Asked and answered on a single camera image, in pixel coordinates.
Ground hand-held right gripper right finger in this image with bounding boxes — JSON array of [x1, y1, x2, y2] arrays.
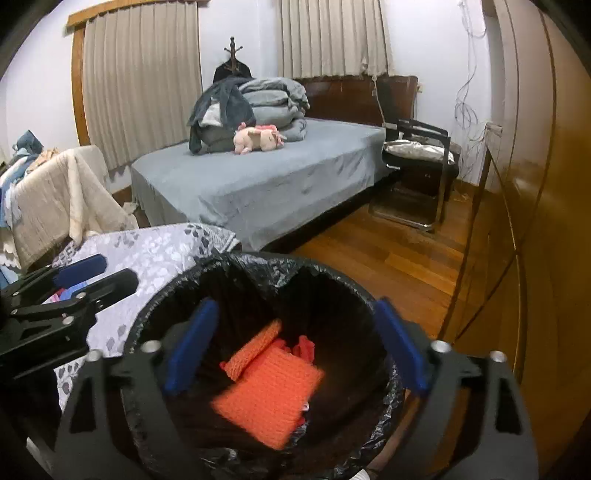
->
[[375, 299, 540, 480]]

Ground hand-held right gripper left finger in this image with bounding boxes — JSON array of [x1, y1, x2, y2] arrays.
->
[[53, 298, 220, 480]]

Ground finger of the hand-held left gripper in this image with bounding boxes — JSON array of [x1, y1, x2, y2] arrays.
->
[[0, 254, 108, 310], [0, 269, 139, 352]]

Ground pink and blue packet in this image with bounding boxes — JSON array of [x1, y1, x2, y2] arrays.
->
[[44, 287, 90, 305]]

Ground orange knitted cloth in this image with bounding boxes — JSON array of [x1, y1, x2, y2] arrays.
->
[[221, 318, 283, 381], [210, 346, 326, 450]]

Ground red cloth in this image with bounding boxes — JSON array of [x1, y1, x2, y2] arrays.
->
[[272, 336, 317, 365]]

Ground trash bin with black bag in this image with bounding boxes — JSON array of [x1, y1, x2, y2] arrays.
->
[[120, 251, 407, 480]]

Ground grey floral quilt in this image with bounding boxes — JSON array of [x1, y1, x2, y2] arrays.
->
[[28, 222, 241, 407]]

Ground beige-covered furniture with clothes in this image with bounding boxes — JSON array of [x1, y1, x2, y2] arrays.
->
[[9, 145, 139, 273]]

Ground pile of folded cloths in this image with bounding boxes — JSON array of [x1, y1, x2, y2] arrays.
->
[[0, 130, 61, 287]]

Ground dark wooden nightstand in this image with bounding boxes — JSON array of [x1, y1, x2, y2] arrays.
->
[[399, 148, 460, 197]]

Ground bed with grey sheet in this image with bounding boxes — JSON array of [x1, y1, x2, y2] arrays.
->
[[130, 117, 402, 252]]

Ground wide beige curtain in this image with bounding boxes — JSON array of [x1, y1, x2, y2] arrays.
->
[[82, 0, 204, 171]]

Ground pink plush toy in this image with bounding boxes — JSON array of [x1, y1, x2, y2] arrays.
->
[[232, 122, 284, 155]]

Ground silver chair cushion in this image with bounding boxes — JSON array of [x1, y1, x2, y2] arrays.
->
[[383, 140, 455, 162]]

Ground dark grey fleece blanket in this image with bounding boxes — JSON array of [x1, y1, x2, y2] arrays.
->
[[187, 78, 257, 155]]

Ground wooden wardrobe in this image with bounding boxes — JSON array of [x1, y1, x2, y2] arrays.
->
[[438, 0, 591, 480]]

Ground black folding chair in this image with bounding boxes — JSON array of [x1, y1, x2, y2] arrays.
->
[[368, 119, 460, 232]]

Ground wooden side table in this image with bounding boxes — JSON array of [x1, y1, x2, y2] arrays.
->
[[478, 121, 504, 195]]

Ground folded grey duvets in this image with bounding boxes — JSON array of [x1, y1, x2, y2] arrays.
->
[[198, 78, 311, 144]]

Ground dark jacket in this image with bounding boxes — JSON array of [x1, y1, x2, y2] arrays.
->
[[213, 59, 254, 84]]

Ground dark wooden headboard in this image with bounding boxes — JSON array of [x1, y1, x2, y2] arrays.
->
[[295, 75, 419, 127]]

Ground wooden coat rack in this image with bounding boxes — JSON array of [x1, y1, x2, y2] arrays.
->
[[223, 36, 243, 75]]

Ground narrow beige curtain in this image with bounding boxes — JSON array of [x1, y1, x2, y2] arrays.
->
[[276, 0, 395, 79]]

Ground hanging wall cables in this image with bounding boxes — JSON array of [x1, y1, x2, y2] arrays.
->
[[455, 0, 490, 153]]

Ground white charging cable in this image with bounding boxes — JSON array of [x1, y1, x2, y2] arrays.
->
[[372, 76, 389, 127]]

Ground wooden window frame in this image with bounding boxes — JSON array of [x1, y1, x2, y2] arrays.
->
[[68, 0, 211, 148]]

